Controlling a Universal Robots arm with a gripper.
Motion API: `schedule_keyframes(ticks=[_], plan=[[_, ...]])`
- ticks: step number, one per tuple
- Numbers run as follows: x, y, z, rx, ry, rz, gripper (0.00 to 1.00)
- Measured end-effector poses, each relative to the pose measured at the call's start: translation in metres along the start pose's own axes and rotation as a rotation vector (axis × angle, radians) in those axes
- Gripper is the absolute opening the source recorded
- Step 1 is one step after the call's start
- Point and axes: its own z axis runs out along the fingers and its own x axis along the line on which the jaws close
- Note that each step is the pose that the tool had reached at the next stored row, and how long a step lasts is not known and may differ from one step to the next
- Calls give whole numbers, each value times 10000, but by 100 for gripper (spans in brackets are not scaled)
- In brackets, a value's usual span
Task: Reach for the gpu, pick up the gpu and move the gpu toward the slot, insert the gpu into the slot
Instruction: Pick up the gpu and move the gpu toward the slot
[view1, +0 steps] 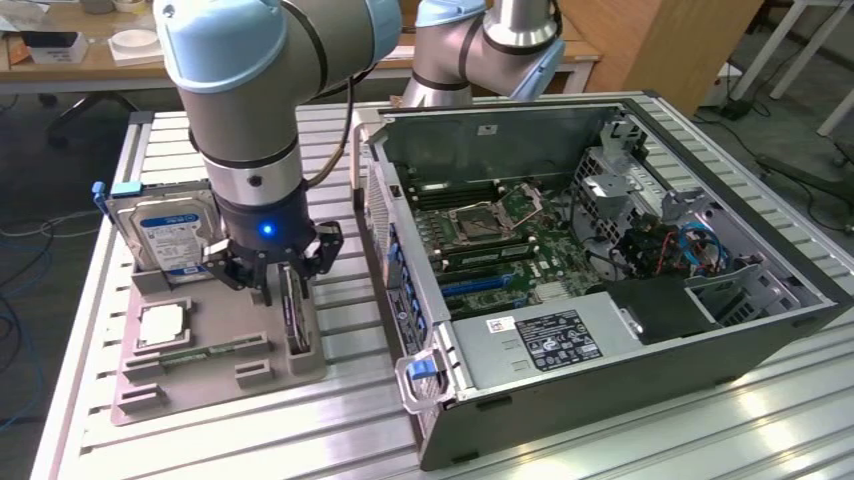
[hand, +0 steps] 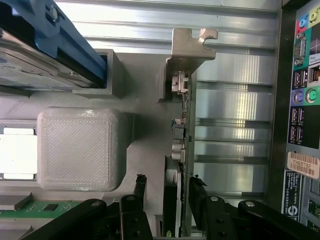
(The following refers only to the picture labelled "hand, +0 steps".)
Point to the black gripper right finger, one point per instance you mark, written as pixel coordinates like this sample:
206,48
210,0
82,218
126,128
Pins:
215,220

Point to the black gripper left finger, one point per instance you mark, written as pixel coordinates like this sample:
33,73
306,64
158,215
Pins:
135,220

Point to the grey printed parts rack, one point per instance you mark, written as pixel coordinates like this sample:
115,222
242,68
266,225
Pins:
75,150

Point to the green RAM stick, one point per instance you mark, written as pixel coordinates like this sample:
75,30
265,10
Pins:
37,207

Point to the silver CPU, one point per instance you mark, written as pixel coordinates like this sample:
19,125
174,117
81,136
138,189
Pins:
17,155

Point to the open black PC case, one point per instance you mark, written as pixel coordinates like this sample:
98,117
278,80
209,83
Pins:
300,100

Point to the hard disk with blue bracket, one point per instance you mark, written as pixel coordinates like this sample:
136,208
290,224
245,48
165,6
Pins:
72,47

